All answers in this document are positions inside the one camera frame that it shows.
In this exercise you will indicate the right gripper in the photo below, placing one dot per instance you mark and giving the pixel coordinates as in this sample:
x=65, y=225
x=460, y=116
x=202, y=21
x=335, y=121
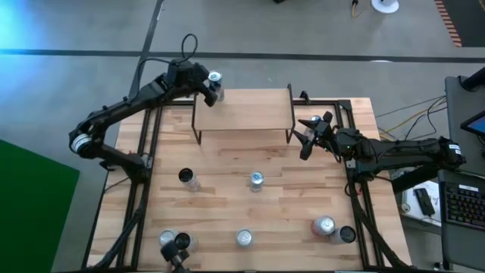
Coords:
x=327, y=136

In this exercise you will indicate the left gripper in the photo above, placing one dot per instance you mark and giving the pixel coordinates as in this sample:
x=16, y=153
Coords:
x=183, y=75

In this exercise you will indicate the blue Red Bull can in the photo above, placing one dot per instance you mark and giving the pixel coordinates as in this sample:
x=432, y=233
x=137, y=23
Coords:
x=257, y=178
x=214, y=77

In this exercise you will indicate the silver beverage can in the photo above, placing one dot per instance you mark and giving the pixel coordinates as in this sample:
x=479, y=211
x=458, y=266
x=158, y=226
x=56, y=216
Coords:
x=315, y=118

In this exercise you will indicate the red silver sparkling water can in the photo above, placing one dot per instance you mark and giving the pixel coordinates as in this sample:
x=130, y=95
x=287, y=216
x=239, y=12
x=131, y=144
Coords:
x=244, y=237
x=324, y=225
x=166, y=237

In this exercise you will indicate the white Celsius can black lid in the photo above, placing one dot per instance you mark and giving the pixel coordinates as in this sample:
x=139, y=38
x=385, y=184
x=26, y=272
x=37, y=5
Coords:
x=346, y=234
x=186, y=175
x=183, y=240

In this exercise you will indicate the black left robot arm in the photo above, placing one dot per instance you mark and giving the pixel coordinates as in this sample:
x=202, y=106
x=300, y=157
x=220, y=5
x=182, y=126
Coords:
x=113, y=110

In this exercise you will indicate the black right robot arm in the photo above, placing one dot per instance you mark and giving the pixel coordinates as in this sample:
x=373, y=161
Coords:
x=409, y=149

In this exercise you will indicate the wooden shelf black metal legs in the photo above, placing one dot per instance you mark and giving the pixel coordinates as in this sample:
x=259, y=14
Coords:
x=242, y=110

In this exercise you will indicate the white paper sheet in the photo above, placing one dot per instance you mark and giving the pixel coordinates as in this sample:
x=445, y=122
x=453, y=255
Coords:
x=411, y=197

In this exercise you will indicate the black phone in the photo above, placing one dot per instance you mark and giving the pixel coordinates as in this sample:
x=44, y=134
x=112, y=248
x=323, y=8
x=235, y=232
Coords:
x=424, y=201

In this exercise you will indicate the white round stand base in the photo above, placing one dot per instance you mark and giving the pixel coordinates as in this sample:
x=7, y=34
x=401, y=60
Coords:
x=385, y=5

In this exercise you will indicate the grey side desk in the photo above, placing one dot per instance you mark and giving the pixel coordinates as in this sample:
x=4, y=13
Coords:
x=456, y=106

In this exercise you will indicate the black tablet screen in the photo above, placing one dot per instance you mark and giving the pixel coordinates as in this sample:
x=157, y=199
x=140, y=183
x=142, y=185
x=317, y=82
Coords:
x=475, y=124

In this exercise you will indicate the black computer keyboard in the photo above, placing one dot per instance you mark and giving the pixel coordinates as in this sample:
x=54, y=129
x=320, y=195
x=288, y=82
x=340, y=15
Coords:
x=464, y=204

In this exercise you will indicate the black tube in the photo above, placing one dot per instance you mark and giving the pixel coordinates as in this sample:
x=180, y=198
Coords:
x=475, y=77

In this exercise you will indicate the black mat orange striped edge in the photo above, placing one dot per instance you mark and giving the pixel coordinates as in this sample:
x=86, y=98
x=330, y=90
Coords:
x=468, y=19

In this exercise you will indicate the green floor mat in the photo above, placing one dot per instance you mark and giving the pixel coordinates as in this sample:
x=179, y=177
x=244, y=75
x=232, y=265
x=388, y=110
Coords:
x=34, y=204

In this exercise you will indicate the black frame clamp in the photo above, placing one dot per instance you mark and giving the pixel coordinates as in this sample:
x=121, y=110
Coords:
x=304, y=96

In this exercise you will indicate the black aluminium table frame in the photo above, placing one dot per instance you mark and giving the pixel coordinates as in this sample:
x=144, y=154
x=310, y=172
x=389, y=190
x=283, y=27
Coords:
x=146, y=151

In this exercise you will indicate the black table-level camera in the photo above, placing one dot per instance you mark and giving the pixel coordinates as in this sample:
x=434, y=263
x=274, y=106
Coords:
x=170, y=252

